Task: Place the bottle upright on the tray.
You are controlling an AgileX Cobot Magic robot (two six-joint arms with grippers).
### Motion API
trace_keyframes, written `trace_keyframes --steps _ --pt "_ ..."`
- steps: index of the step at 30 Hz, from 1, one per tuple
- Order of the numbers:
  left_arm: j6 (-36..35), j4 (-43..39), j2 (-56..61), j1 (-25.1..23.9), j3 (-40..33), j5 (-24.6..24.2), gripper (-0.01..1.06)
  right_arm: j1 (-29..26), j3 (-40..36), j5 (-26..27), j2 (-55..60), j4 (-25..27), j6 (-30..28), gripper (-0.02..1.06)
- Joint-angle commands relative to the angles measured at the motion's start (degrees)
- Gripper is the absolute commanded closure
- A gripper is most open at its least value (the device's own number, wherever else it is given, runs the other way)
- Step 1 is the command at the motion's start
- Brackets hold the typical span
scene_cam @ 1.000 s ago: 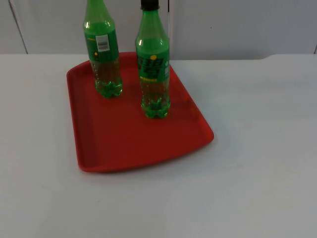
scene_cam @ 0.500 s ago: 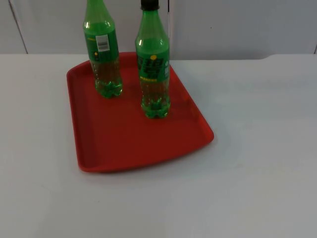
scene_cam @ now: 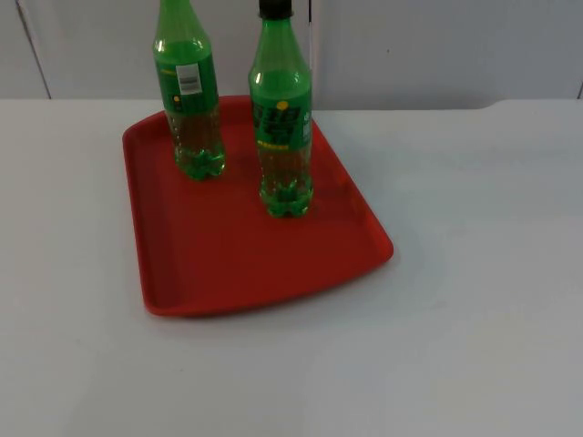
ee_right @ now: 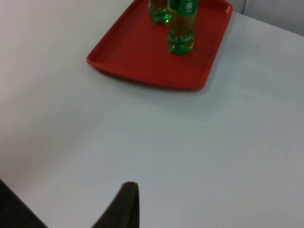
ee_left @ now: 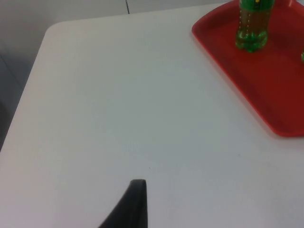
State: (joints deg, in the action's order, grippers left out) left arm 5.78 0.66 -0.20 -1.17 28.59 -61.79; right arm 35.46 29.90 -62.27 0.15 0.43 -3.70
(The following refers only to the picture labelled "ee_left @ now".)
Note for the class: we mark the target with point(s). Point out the red tray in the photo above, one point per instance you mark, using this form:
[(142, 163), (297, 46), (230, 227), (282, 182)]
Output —
[(268, 78)]

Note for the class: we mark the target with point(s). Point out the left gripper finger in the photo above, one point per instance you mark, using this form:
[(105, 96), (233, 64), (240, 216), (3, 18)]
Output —
[(133, 209)]

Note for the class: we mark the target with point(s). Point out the green plastic bottle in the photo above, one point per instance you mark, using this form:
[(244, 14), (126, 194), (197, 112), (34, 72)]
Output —
[(253, 26), (302, 55)]

